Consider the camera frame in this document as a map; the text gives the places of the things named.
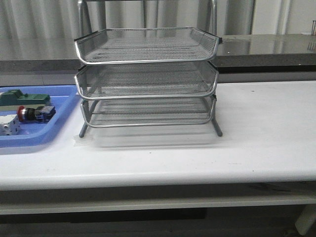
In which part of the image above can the white circuit breaker block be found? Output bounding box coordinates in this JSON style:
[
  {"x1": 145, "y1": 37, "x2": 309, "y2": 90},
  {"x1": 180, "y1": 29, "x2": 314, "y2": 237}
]
[{"x1": 0, "y1": 115, "x2": 20, "y2": 136}]

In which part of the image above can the grey metal rack frame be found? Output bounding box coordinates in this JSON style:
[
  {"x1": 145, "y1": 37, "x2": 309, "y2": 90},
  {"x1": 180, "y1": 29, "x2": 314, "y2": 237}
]
[{"x1": 79, "y1": 90, "x2": 222, "y2": 137}]

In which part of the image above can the silver mesh top tray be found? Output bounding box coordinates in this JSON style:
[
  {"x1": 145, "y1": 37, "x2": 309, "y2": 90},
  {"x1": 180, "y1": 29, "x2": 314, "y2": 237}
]
[{"x1": 75, "y1": 27, "x2": 220, "y2": 65}]

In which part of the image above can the white table leg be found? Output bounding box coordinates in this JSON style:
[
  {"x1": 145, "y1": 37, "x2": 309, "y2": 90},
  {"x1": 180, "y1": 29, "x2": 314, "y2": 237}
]
[{"x1": 295, "y1": 204, "x2": 316, "y2": 236}]

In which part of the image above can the red emergency stop button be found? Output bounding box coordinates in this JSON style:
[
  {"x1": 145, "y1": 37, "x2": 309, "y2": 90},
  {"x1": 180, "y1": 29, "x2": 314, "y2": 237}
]
[{"x1": 17, "y1": 106, "x2": 56, "y2": 123}]

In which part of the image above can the green terminal block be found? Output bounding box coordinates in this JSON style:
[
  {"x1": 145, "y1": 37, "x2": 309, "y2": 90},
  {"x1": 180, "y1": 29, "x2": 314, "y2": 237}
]
[{"x1": 0, "y1": 89, "x2": 51, "y2": 106}]

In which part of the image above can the dark grey background counter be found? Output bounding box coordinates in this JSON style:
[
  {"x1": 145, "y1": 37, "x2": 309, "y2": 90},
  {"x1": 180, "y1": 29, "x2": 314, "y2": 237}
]
[{"x1": 0, "y1": 34, "x2": 316, "y2": 73}]

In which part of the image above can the blue plastic tray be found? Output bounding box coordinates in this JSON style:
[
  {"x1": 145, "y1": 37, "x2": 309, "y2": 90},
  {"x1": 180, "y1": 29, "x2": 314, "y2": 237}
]
[{"x1": 0, "y1": 85, "x2": 79, "y2": 148}]

